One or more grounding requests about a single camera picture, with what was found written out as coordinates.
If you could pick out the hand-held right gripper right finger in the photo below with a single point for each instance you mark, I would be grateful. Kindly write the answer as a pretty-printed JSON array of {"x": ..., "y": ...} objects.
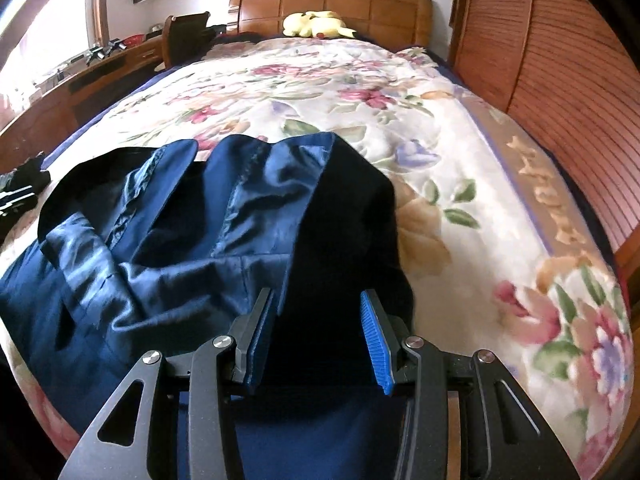
[{"x": 375, "y": 340}]

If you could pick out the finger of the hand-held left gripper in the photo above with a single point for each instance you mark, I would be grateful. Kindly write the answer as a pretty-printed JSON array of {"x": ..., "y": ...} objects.
[{"x": 27, "y": 180}]

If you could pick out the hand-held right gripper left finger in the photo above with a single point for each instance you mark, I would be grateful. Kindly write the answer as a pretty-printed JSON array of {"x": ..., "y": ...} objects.
[{"x": 260, "y": 350}]

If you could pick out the navy blue jacket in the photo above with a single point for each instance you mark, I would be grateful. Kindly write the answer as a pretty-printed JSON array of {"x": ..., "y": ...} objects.
[{"x": 175, "y": 260}]

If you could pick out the long wooden desk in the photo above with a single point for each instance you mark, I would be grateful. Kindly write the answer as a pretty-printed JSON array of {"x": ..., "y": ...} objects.
[{"x": 40, "y": 125}]

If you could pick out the black gadget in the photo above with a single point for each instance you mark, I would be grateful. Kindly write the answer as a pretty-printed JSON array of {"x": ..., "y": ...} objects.
[{"x": 102, "y": 51}]

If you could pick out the red bowl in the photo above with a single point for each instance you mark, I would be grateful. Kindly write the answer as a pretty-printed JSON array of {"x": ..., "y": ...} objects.
[{"x": 134, "y": 41}]

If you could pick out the floral blanket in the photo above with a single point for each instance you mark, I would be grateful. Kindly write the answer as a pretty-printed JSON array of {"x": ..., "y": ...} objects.
[{"x": 450, "y": 160}]

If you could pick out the dark wooden chair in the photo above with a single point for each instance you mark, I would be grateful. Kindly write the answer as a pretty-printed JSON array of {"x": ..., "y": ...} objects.
[{"x": 185, "y": 35}]

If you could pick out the yellow plush toy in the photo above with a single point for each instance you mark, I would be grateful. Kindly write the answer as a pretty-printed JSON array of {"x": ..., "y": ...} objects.
[{"x": 305, "y": 24}]

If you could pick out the wooden slatted wardrobe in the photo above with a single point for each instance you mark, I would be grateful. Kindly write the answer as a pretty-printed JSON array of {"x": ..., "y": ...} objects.
[{"x": 550, "y": 60}]

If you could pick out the wooden bed headboard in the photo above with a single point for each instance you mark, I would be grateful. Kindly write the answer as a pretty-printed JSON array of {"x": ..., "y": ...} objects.
[{"x": 350, "y": 5}]

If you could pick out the window with wooden frame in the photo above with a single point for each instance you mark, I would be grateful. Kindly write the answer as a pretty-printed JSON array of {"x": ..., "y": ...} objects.
[{"x": 50, "y": 20}]

